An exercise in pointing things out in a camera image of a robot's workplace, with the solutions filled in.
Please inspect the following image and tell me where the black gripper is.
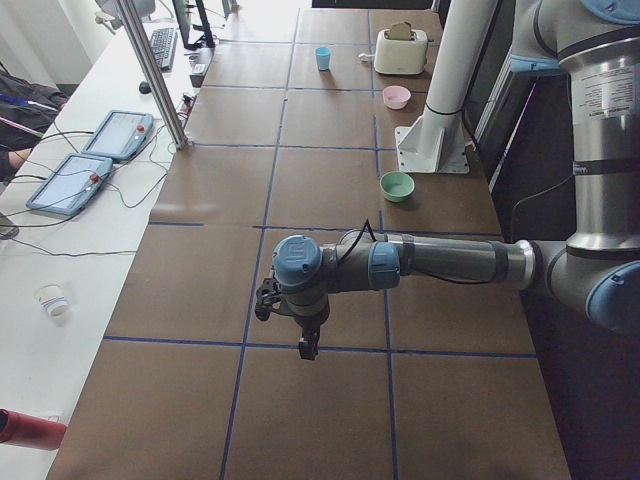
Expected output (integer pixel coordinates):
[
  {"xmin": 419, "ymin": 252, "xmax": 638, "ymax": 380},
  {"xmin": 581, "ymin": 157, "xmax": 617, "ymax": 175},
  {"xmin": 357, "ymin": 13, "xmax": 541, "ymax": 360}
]
[{"xmin": 288, "ymin": 297, "xmax": 330, "ymax": 360}]

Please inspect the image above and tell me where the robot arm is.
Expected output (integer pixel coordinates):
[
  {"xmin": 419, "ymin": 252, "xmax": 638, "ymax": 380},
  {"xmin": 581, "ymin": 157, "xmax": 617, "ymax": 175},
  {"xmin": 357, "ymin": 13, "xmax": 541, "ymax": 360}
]
[{"xmin": 254, "ymin": 1, "xmax": 639, "ymax": 360}]

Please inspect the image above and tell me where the green bowl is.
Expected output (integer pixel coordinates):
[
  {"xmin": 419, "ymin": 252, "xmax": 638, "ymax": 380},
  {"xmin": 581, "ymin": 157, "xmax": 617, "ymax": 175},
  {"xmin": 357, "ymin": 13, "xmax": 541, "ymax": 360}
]
[{"xmin": 379, "ymin": 171, "xmax": 415, "ymax": 203}]

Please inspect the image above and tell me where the white paper cup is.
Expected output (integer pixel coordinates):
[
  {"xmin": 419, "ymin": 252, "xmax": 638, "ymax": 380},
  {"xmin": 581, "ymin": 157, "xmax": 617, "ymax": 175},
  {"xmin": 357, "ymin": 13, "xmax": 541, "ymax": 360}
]
[{"xmin": 34, "ymin": 284, "xmax": 69, "ymax": 317}]

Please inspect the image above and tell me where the pink bowl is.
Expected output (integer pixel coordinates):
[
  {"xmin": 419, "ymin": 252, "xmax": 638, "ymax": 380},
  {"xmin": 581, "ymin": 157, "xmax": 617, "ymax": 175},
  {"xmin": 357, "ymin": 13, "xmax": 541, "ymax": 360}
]
[{"xmin": 382, "ymin": 85, "xmax": 411, "ymax": 110}]

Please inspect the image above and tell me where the far teach pendant tablet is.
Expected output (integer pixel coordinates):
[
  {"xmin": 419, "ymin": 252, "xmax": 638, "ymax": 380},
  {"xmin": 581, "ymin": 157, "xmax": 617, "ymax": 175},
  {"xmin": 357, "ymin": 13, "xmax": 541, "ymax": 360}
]
[{"xmin": 82, "ymin": 110, "xmax": 154, "ymax": 163}]

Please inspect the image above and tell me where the teach pendant tablet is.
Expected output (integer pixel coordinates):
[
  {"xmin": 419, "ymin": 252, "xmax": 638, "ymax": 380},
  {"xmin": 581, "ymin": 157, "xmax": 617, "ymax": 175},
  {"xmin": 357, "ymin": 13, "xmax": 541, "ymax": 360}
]
[
  {"xmin": 26, "ymin": 154, "xmax": 113, "ymax": 217},
  {"xmin": 82, "ymin": 110, "xmax": 154, "ymax": 163}
]

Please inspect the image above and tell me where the near teach pendant tablet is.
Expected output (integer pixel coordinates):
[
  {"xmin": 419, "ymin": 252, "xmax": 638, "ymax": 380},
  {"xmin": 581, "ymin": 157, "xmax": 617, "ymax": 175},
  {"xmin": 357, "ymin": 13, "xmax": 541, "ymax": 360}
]
[{"xmin": 26, "ymin": 154, "xmax": 113, "ymax": 217}]

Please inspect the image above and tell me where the blue cup near toaster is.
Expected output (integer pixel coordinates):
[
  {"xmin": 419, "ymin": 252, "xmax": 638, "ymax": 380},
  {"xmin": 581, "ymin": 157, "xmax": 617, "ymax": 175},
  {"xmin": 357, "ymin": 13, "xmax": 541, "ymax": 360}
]
[{"xmin": 314, "ymin": 46, "xmax": 331, "ymax": 71}]

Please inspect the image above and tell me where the cream toaster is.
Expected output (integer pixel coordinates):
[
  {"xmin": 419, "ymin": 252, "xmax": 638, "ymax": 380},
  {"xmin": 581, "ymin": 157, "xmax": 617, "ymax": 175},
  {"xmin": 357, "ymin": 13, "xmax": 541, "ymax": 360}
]
[{"xmin": 373, "ymin": 29, "xmax": 429, "ymax": 75}]

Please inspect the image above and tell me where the red bottle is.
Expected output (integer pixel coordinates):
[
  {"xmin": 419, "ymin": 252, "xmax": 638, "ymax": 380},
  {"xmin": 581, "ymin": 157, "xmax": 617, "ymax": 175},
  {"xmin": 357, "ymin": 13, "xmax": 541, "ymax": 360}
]
[{"xmin": 1, "ymin": 409, "xmax": 67, "ymax": 451}]

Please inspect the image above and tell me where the black computer mouse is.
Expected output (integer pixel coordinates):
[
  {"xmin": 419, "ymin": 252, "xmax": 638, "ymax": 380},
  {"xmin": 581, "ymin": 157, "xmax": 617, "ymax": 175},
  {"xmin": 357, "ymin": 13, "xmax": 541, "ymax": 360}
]
[{"xmin": 138, "ymin": 81, "xmax": 151, "ymax": 95}]

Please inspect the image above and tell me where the small grey box device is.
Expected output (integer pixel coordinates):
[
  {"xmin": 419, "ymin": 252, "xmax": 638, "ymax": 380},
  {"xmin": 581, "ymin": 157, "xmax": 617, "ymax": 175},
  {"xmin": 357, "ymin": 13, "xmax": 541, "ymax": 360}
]
[{"xmin": 189, "ymin": 58, "xmax": 210, "ymax": 88}]

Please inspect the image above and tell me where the toast slice in toaster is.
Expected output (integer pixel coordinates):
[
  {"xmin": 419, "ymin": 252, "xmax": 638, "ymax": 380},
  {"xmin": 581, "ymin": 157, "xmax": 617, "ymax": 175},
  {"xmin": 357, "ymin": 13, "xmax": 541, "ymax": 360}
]
[{"xmin": 388, "ymin": 22, "xmax": 412, "ymax": 41}]

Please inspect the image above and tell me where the black keyboard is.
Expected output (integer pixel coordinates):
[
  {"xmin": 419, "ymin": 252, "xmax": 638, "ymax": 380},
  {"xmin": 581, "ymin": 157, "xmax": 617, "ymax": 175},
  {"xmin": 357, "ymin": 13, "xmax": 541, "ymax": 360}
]
[{"xmin": 149, "ymin": 27, "xmax": 177, "ymax": 72}]

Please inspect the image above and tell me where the person in dark clothes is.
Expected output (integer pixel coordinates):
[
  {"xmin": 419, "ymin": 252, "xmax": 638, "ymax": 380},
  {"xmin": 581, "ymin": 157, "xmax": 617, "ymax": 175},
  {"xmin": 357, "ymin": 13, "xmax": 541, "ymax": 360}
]
[{"xmin": 1, "ymin": 68, "xmax": 68, "ymax": 181}]

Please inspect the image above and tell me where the black monitor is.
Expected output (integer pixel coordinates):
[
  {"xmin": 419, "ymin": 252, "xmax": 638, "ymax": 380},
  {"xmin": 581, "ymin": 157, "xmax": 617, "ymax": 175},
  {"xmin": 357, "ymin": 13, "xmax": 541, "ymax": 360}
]
[{"xmin": 172, "ymin": 0, "xmax": 216, "ymax": 51}]

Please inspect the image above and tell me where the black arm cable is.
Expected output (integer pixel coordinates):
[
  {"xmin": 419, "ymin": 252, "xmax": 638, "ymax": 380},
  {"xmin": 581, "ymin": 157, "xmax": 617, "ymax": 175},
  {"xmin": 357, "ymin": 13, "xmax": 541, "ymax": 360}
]
[{"xmin": 335, "ymin": 217, "xmax": 501, "ymax": 286}]

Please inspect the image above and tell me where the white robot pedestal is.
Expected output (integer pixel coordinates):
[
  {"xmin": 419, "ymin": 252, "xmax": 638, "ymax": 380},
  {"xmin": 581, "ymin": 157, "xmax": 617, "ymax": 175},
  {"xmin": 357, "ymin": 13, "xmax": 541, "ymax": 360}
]
[{"xmin": 395, "ymin": 0, "xmax": 498, "ymax": 174}]

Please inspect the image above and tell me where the black pendant cable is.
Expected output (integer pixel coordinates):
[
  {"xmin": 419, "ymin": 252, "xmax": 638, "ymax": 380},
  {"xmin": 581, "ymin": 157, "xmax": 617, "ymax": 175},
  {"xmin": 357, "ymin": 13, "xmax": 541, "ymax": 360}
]
[{"xmin": 0, "ymin": 119, "xmax": 174, "ymax": 257}]

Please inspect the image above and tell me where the aluminium frame post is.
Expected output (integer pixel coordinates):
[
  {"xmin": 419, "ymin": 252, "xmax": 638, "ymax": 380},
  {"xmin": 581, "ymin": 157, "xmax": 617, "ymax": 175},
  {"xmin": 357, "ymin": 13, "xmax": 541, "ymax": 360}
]
[{"xmin": 115, "ymin": 0, "xmax": 188, "ymax": 150}]

